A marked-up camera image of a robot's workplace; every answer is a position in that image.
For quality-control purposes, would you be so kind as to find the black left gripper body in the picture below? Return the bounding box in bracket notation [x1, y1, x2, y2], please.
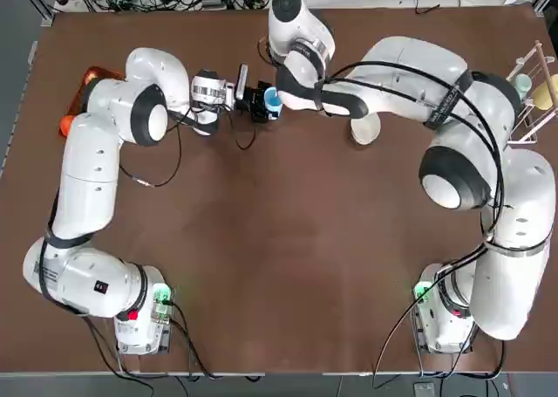
[237, 85, 265, 118]

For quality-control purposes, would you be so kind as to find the blue plastic cup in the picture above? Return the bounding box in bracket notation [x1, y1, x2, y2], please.
[262, 86, 284, 121]

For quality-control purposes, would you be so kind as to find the mint green cup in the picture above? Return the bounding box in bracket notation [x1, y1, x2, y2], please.
[514, 74, 534, 102]

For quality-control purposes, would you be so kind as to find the clear acrylic cup rack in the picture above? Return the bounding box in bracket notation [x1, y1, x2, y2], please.
[505, 39, 558, 146]

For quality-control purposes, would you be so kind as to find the pale yellow cup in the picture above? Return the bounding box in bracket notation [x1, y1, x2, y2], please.
[532, 74, 558, 112]

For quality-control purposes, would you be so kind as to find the cream white bowl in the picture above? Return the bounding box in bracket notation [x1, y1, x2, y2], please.
[350, 113, 382, 147]

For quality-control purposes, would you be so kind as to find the brown wicker basket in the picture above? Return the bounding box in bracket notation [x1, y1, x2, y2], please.
[56, 65, 126, 139]

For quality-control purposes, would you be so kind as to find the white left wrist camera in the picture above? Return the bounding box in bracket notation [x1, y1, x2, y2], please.
[234, 64, 250, 102]

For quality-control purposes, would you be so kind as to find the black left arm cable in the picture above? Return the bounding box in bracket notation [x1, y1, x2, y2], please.
[118, 106, 258, 189]

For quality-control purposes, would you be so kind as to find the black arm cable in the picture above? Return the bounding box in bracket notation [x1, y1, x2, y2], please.
[118, 106, 258, 189]
[320, 60, 509, 392]

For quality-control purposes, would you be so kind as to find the black left base cable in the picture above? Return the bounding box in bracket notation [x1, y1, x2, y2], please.
[163, 298, 267, 380]

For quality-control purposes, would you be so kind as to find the aluminium table edge rail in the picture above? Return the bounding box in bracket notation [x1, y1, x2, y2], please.
[0, 41, 38, 180]

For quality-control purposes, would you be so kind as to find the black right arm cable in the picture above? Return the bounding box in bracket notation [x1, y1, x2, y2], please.
[320, 60, 509, 392]

